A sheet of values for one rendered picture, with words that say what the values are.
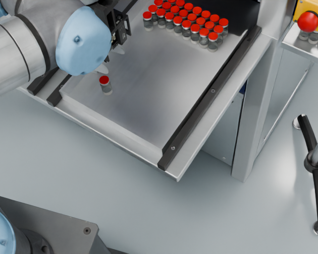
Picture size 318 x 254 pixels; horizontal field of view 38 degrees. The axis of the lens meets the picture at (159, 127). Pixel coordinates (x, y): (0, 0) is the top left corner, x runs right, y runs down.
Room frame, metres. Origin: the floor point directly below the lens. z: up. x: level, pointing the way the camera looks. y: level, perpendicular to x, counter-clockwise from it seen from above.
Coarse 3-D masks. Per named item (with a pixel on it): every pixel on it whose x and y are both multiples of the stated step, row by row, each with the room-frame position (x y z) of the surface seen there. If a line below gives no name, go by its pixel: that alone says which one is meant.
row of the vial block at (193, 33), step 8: (152, 8) 0.74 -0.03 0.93; (152, 16) 0.73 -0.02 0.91; (160, 16) 0.71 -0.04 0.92; (168, 16) 0.70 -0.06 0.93; (160, 24) 0.71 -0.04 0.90; (168, 24) 0.70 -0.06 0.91; (176, 24) 0.68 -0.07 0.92; (184, 24) 0.67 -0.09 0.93; (176, 32) 0.68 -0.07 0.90; (184, 32) 0.67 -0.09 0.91; (192, 32) 0.65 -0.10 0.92; (200, 32) 0.65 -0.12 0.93; (208, 32) 0.64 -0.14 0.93; (192, 40) 0.65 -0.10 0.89; (200, 40) 0.64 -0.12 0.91; (208, 40) 0.63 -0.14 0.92; (216, 40) 0.62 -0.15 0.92; (208, 48) 0.63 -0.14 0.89; (216, 48) 0.62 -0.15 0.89
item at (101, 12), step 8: (104, 0) 0.54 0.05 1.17; (112, 0) 0.53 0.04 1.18; (96, 8) 0.52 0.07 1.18; (104, 8) 0.51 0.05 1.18; (112, 8) 0.52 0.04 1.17; (104, 16) 0.51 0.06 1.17; (112, 16) 0.52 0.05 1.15; (120, 16) 0.55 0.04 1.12; (112, 24) 0.52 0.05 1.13; (120, 24) 0.53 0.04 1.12; (128, 24) 0.55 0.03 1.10; (112, 32) 0.51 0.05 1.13; (120, 32) 0.53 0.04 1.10; (128, 32) 0.55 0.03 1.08; (112, 40) 0.53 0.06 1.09; (120, 40) 0.53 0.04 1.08; (112, 48) 0.51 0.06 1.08
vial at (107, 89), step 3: (102, 84) 0.55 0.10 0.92; (105, 84) 0.55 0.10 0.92; (108, 84) 0.56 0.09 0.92; (102, 87) 0.55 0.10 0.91; (105, 87) 0.55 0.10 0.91; (108, 87) 0.55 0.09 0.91; (111, 87) 0.56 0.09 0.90; (102, 90) 0.56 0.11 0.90; (105, 90) 0.55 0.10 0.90; (108, 90) 0.55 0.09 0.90; (111, 90) 0.56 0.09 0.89; (105, 93) 0.55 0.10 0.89; (108, 93) 0.55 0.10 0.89; (111, 93) 0.55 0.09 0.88
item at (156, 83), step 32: (160, 32) 0.70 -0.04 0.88; (128, 64) 0.63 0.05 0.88; (160, 64) 0.61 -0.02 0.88; (192, 64) 0.60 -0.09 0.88; (224, 64) 0.57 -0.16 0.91; (64, 96) 0.55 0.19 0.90; (96, 96) 0.55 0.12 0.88; (128, 96) 0.54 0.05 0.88; (160, 96) 0.53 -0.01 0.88; (192, 96) 0.52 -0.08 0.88; (128, 128) 0.46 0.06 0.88; (160, 128) 0.45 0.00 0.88
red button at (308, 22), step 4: (304, 12) 0.59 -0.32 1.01; (308, 12) 0.58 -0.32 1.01; (300, 16) 0.58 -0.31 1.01; (304, 16) 0.58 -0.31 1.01; (308, 16) 0.57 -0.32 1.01; (312, 16) 0.57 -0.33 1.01; (316, 16) 0.57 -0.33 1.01; (300, 20) 0.58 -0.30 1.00; (304, 20) 0.57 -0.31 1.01; (308, 20) 0.57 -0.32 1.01; (312, 20) 0.56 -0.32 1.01; (316, 20) 0.57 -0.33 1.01; (300, 24) 0.57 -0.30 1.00; (304, 24) 0.57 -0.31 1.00; (308, 24) 0.56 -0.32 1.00; (312, 24) 0.56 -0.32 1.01; (316, 24) 0.56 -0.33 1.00; (300, 28) 0.57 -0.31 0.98; (304, 28) 0.56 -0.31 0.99; (308, 28) 0.56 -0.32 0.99; (312, 28) 0.56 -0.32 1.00; (308, 32) 0.56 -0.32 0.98
